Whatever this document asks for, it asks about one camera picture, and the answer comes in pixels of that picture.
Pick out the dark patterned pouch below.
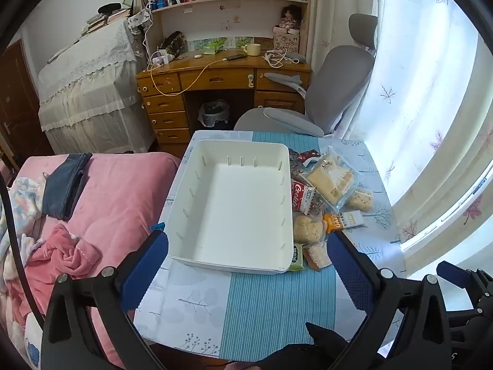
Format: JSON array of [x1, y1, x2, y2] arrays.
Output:
[[158, 31, 188, 57]]

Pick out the leaf print white curtain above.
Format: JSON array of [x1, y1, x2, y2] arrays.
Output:
[[308, 0, 493, 278]]

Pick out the blue jeans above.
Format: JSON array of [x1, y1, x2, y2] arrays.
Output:
[[42, 153, 93, 221]]

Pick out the white power strip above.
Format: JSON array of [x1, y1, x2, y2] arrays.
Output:
[[148, 49, 175, 67]]

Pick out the brown haired doll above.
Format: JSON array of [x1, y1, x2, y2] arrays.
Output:
[[279, 5, 304, 31]]

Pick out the wooden door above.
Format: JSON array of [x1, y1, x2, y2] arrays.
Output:
[[0, 40, 44, 162]]

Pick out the black cable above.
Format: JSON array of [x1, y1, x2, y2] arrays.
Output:
[[0, 179, 44, 317]]

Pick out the pink blanket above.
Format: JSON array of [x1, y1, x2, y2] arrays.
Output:
[[0, 152, 181, 370]]

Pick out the mountain print bread packet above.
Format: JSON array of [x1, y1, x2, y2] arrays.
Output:
[[298, 146, 361, 207]]

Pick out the lace covered cabinet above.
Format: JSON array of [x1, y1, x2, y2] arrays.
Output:
[[36, 17, 157, 155]]

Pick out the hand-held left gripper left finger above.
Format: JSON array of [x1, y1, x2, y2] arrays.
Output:
[[40, 230, 170, 370]]

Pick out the white coiled cable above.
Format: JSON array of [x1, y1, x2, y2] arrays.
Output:
[[263, 49, 289, 67]]

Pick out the flossy bun clear packet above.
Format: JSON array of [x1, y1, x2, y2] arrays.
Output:
[[292, 213, 329, 246]]

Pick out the orange white snack packet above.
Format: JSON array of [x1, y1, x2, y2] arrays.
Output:
[[321, 209, 365, 234]]

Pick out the stack of books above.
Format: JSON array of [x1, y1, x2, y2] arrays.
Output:
[[80, 8, 131, 38]]

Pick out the white plastic storage bin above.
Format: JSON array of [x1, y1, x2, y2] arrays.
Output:
[[166, 139, 293, 276]]

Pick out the trash bin with bag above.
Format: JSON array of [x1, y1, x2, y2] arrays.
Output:
[[198, 99, 231, 128]]

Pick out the pink towel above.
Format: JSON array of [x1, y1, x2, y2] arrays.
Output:
[[26, 224, 103, 278]]

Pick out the grey office chair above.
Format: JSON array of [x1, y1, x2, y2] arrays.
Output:
[[233, 13, 380, 139]]

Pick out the wooden desk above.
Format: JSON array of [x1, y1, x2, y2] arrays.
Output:
[[136, 48, 312, 157]]

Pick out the printed cardboard box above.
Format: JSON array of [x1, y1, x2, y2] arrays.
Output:
[[273, 27, 301, 55]]

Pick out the red white cookie packet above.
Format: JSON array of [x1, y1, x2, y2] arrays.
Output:
[[291, 179, 317, 215]]

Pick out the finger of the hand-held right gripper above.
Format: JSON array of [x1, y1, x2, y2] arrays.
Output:
[[436, 261, 493, 317]]

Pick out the crumbly cake packet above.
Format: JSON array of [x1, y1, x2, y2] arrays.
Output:
[[347, 186, 375, 213]]

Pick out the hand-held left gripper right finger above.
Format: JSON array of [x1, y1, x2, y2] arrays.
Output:
[[327, 233, 451, 370]]

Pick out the green tissue box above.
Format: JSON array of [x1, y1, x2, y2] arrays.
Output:
[[201, 39, 226, 55]]

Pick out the beige cake slice packet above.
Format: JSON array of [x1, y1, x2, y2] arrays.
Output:
[[301, 244, 332, 271]]

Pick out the floral quilt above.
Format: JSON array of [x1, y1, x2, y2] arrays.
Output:
[[0, 175, 49, 370]]

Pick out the yellow charging cable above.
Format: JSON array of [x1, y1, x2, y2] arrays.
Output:
[[149, 56, 229, 97]]

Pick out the dark dates red-ended packet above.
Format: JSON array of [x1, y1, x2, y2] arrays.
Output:
[[288, 147, 307, 181]]

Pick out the wooden bookshelf hutch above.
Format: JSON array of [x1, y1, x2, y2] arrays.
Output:
[[136, 0, 311, 52]]

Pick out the green candy packet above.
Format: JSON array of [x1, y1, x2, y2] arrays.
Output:
[[286, 243, 306, 272]]

